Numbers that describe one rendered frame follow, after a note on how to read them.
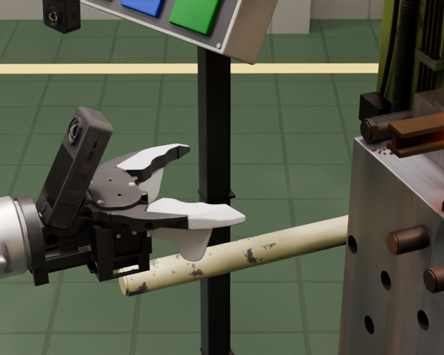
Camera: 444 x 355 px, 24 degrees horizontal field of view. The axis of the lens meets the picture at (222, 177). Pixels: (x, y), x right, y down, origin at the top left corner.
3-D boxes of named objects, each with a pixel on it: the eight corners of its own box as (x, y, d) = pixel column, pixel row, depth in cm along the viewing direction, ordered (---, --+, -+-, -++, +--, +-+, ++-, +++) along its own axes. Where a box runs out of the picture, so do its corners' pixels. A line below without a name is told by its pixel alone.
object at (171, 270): (128, 306, 151) (126, 277, 148) (117, 287, 155) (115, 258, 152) (389, 243, 165) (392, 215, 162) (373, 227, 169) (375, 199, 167)
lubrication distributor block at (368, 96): (376, 135, 158) (378, 109, 156) (357, 118, 163) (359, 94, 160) (393, 132, 159) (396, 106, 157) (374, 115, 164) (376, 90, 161)
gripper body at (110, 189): (133, 231, 107) (19, 256, 103) (130, 158, 103) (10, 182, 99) (158, 270, 101) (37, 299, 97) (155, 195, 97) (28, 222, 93)
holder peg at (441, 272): (434, 299, 109) (437, 277, 107) (421, 284, 111) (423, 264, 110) (466, 290, 110) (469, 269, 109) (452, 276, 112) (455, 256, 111)
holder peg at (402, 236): (397, 260, 115) (399, 240, 114) (385, 247, 117) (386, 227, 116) (428, 252, 116) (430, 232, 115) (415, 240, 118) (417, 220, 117)
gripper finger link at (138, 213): (196, 214, 99) (111, 203, 101) (196, 198, 98) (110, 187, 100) (184, 240, 95) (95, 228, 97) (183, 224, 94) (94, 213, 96)
